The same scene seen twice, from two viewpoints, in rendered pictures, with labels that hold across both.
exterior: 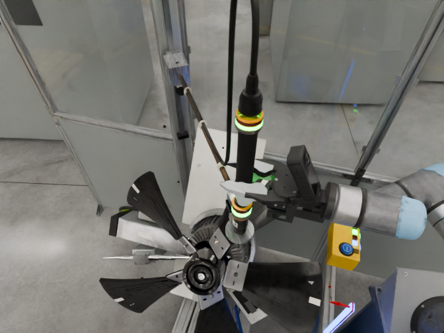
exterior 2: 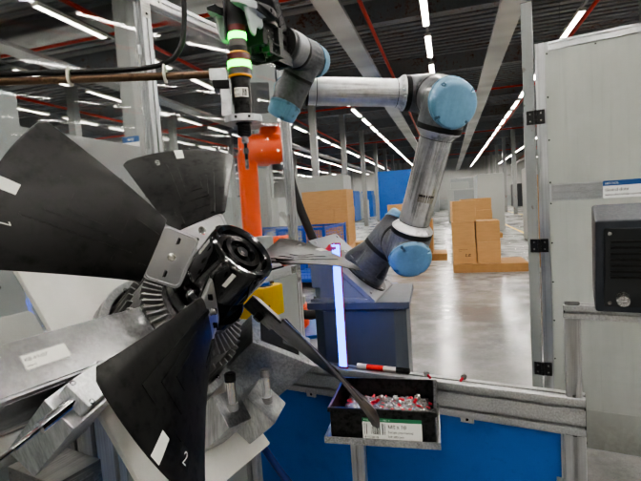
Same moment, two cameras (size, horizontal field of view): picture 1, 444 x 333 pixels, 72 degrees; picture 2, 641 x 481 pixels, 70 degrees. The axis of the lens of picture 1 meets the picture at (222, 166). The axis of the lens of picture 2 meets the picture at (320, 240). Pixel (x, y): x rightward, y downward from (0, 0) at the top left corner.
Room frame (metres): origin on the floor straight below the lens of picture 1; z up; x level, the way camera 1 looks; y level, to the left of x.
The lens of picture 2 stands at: (0.06, 0.77, 1.29)
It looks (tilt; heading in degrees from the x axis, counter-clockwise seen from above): 4 degrees down; 283
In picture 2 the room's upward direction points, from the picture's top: 4 degrees counter-clockwise
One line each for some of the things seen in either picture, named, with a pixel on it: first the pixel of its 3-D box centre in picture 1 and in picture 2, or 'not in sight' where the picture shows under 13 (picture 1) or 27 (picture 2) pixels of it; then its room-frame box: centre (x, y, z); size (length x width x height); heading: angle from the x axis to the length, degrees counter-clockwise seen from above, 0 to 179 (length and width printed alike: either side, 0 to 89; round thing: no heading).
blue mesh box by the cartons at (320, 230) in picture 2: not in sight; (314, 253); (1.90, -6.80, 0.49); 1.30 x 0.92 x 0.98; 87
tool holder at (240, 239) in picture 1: (238, 217); (236, 96); (0.39, -0.04, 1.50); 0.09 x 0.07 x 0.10; 19
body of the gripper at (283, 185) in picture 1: (298, 196); (269, 40); (0.35, -0.15, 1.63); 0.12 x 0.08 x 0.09; 74
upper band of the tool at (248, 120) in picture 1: (249, 119); not in sight; (0.38, -0.04, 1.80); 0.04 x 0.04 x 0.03
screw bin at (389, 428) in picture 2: not in sight; (385, 407); (0.16, -0.18, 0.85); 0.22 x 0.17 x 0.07; 179
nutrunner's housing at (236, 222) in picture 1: (244, 178); (235, 10); (0.38, -0.04, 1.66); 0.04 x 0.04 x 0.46
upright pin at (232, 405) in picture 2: not in sight; (231, 391); (0.39, 0.08, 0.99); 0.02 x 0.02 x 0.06
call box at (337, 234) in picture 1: (342, 244); (252, 302); (0.56, -0.47, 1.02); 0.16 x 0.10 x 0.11; 164
